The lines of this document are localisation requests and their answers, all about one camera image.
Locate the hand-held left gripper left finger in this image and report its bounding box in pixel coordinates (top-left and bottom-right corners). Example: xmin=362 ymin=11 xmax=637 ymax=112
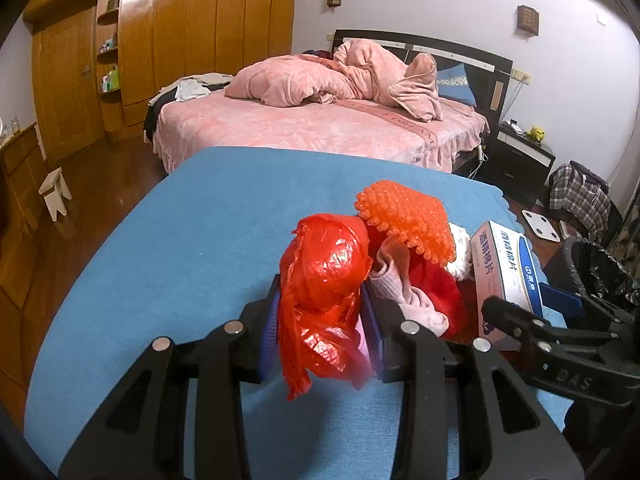
xmin=59 ymin=274 xmax=281 ymax=480

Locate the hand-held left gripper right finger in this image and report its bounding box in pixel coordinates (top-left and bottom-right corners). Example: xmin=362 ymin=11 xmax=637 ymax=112
xmin=361 ymin=282 xmax=586 ymax=480

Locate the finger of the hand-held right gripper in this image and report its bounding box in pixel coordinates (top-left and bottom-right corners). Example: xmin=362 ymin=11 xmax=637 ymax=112
xmin=541 ymin=282 xmax=640 ymax=333
xmin=479 ymin=296 xmax=636 ymax=407

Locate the bin with black liner bag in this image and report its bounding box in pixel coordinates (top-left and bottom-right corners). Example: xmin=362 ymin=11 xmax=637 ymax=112
xmin=560 ymin=236 xmax=640 ymax=312

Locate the white and blue carton box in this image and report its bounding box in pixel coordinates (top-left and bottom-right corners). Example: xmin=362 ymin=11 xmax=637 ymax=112
xmin=469 ymin=219 xmax=547 ymax=352

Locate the red plastic bag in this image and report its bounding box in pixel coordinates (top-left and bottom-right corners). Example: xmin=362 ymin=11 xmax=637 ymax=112
xmin=277 ymin=212 xmax=374 ymax=402

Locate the red cloth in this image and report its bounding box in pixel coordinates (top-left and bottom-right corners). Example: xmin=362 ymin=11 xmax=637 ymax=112
xmin=367 ymin=220 xmax=469 ymax=339

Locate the white tissue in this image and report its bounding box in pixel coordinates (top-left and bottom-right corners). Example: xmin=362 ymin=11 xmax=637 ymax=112
xmin=445 ymin=221 xmax=476 ymax=281

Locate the pink sock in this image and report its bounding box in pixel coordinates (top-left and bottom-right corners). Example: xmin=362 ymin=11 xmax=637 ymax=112
xmin=370 ymin=240 xmax=449 ymax=339

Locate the white bathroom scale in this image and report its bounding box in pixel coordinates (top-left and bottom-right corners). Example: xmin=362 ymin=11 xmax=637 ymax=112
xmin=521 ymin=208 xmax=562 ymax=244

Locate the patterned curtain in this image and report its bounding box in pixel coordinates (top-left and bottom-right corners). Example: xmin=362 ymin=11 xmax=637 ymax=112
xmin=607 ymin=207 xmax=640 ymax=263

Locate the plaid cloth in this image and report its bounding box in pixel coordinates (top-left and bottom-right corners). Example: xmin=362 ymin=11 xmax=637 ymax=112
xmin=549 ymin=162 xmax=612 ymax=232

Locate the blue table cloth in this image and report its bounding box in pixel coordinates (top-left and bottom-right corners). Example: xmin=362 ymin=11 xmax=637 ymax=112
xmin=25 ymin=146 xmax=572 ymax=480

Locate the orange bubble wrap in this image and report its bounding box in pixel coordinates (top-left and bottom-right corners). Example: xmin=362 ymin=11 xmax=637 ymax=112
xmin=354 ymin=180 xmax=458 ymax=265

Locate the dark bag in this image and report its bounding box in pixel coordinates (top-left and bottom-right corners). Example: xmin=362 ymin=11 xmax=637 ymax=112
xmin=570 ymin=160 xmax=609 ymax=187

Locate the black nightstand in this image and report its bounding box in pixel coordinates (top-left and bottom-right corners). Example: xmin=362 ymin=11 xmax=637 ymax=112
xmin=490 ymin=122 xmax=557 ymax=204

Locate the bed with pink sheet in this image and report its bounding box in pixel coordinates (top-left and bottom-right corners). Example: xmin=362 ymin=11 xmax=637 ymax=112
xmin=144 ymin=29 xmax=515 ymax=182

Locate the blue pillow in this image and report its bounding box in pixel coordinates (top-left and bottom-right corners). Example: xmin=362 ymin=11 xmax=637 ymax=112
xmin=436 ymin=64 xmax=478 ymax=109

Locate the pink quilt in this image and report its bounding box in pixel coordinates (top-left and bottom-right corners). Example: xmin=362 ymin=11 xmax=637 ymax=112
xmin=224 ymin=38 xmax=445 ymax=123

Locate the dark clothing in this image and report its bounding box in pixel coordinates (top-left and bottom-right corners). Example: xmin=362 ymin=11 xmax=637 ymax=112
xmin=143 ymin=87 xmax=182 ymax=144

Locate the white garment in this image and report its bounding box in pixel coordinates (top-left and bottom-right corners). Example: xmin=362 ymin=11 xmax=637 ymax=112
xmin=173 ymin=76 xmax=236 ymax=102

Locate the white wooden stool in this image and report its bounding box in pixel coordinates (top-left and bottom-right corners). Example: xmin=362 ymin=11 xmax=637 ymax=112
xmin=39 ymin=167 xmax=73 ymax=222

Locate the wooden dresser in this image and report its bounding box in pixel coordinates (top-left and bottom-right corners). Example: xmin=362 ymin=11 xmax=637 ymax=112
xmin=0 ymin=122 xmax=52 ymax=321

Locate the wooden wardrobe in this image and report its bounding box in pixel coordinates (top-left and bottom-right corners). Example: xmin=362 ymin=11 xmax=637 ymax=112
xmin=22 ymin=0 xmax=300 ymax=162

